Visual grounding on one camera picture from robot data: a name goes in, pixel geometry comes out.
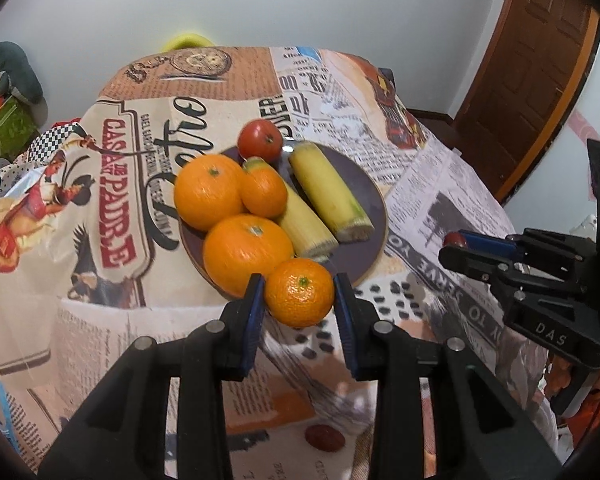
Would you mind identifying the green cardboard box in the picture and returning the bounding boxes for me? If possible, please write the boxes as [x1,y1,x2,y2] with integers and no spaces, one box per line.
[0,96,38,160]

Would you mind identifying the large orange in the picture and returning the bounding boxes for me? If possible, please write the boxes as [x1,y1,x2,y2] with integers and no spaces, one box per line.
[173,154,245,232]
[202,214,294,297]

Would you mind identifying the corn cob with cut end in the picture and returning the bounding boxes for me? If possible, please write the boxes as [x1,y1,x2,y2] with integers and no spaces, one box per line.
[288,142,375,243]

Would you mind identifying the white sliding wardrobe door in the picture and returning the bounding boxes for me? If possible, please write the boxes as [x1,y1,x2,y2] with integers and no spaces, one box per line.
[505,45,600,233]

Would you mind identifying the brown wooden door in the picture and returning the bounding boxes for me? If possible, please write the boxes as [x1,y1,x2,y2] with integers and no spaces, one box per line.
[454,0,600,202]

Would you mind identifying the dark red jujube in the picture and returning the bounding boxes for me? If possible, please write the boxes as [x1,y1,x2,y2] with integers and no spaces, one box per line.
[443,232,468,248]

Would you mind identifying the small mandarin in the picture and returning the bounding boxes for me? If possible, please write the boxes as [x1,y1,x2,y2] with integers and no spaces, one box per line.
[240,157,288,219]
[264,258,335,328]

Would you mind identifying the purple round plate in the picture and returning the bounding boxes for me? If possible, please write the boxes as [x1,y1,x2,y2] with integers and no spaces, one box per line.
[178,144,388,298]

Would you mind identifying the grey plush pillow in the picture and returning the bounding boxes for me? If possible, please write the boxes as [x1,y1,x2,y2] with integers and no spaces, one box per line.
[0,41,43,105]

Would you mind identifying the red jujube front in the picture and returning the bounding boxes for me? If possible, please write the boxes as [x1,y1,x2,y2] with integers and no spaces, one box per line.
[304,424,346,453]

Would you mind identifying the yellow foam ring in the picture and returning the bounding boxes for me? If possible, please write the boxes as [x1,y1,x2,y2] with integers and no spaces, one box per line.
[158,32,217,53]

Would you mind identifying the large orange front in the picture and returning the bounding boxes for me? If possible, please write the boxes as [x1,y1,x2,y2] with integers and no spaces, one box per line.
[202,214,294,297]

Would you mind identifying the red tomato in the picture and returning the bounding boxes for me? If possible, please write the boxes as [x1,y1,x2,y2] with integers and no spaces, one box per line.
[237,119,283,162]

